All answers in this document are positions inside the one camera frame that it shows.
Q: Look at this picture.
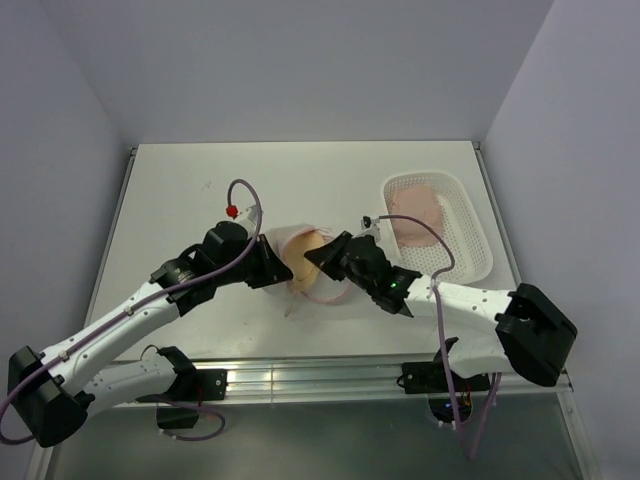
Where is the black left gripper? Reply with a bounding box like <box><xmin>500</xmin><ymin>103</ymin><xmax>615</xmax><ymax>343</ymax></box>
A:
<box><xmin>215</xmin><ymin>233</ymin><xmax>294</xmax><ymax>289</ymax></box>

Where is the beige bra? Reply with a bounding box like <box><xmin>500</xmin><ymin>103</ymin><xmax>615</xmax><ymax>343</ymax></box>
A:
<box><xmin>282</xmin><ymin>230</ymin><xmax>325</xmax><ymax>293</ymax></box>

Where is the white mesh laundry bag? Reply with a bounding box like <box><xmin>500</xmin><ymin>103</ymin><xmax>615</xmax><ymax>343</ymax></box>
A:
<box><xmin>264</xmin><ymin>224</ymin><xmax>351</xmax><ymax>305</ymax></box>

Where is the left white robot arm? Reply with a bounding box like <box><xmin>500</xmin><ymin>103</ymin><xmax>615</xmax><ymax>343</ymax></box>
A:
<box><xmin>1</xmin><ymin>221</ymin><xmax>293</xmax><ymax>447</ymax></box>

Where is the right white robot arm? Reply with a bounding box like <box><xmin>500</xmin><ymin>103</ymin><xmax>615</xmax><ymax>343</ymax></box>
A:
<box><xmin>304</xmin><ymin>232</ymin><xmax>577</xmax><ymax>390</ymax></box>

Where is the pink bra in basket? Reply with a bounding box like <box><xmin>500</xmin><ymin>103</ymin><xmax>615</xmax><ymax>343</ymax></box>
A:
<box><xmin>389</xmin><ymin>184</ymin><xmax>444</xmax><ymax>248</ymax></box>

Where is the white perforated plastic basket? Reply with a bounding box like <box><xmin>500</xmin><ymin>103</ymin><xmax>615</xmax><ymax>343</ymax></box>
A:
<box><xmin>380</xmin><ymin>171</ymin><xmax>493</xmax><ymax>285</ymax></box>

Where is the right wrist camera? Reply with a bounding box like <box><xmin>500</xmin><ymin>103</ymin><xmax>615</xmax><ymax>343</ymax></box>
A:
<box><xmin>359</xmin><ymin>215</ymin><xmax>382</xmax><ymax>243</ymax></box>

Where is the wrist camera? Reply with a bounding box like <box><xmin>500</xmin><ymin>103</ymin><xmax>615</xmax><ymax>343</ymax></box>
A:
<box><xmin>359</xmin><ymin>215</ymin><xmax>382</xmax><ymax>243</ymax></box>
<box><xmin>234</xmin><ymin>205</ymin><xmax>261</xmax><ymax>236</ymax></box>

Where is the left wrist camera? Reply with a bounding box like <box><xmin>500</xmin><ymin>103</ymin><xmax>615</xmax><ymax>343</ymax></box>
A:
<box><xmin>234</xmin><ymin>205</ymin><xmax>261</xmax><ymax>236</ymax></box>

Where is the aluminium rail frame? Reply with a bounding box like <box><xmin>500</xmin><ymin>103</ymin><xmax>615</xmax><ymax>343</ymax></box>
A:
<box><xmin>27</xmin><ymin>141</ymin><xmax>601</xmax><ymax>479</ymax></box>

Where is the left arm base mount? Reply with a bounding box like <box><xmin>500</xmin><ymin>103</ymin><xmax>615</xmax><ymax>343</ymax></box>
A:
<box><xmin>136</xmin><ymin>369</ymin><xmax>228</xmax><ymax>441</ymax></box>

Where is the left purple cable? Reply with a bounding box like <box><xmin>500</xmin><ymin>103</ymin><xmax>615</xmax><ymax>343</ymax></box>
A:
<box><xmin>0</xmin><ymin>178</ymin><xmax>264</xmax><ymax>445</ymax></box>

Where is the purple cable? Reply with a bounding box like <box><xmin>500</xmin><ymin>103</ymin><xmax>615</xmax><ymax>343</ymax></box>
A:
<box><xmin>0</xmin><ymin>178</ymin><xmax>264</xmax><ymax>445</ymax></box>
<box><xmin>374</xmin><ymin>213</ymin><xmax>501</xmax><ymax>461</ymax></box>

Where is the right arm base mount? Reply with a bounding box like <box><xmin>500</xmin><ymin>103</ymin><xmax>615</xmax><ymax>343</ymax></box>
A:
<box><xmin>396</xmin><ymin>361</ymin><xmax>490</xmax><ymax>424</ymax></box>

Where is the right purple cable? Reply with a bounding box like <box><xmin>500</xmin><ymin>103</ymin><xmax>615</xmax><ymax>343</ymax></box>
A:
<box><xmin>374</xmin><ymin>213</ymin><xmax>501</xmax><ymax>461</ymax></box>

